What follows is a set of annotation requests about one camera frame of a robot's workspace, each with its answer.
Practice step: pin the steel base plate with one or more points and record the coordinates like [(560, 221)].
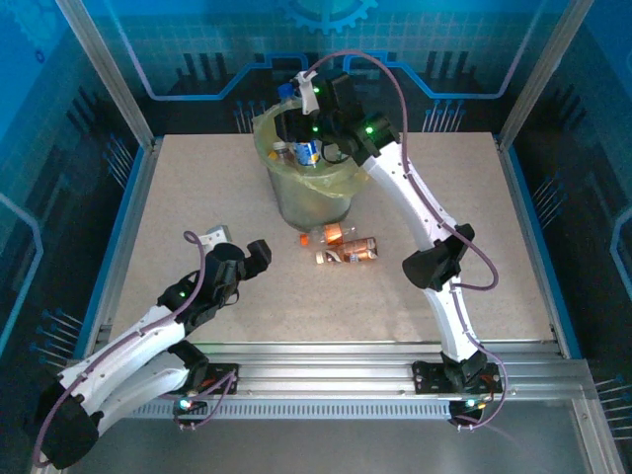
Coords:
[(321, 449)]

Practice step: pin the slotted metal strip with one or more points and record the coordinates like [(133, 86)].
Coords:
[(321, 409)]

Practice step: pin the blue label cola bottle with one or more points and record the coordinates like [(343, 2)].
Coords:
[(307, 154)]

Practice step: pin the orange cap bottle orange label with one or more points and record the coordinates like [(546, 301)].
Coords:
[(336, 233)]

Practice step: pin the grey metal bin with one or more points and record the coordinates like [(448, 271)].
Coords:
[(306, 202)]

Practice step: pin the aluminium frame post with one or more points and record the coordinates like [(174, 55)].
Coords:
[(543, 64), (99, 59)]

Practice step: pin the yellow plastic bin bag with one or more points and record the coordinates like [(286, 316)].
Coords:
[(336, 178)]

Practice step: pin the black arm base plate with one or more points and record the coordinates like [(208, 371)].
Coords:
[(222, 377), (427, 377)]

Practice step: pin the aluminium extrusion rail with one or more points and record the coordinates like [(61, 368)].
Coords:
[(321, 370)]

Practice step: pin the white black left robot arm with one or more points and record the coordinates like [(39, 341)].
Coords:
[(123, 340)]

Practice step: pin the aluminium lower frame beam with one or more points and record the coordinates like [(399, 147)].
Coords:
[(597, 444)]

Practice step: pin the bottle with copper label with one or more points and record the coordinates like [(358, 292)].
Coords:
[(358, 247)]

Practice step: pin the small lit circuit board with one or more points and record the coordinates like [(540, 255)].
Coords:
[(471, 404), (185, 404)]

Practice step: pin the aluminium table side rail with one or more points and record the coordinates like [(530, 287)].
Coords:
[(511, 173), (128, 237)]

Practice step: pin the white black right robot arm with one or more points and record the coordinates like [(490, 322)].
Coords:
[(410, 197)]

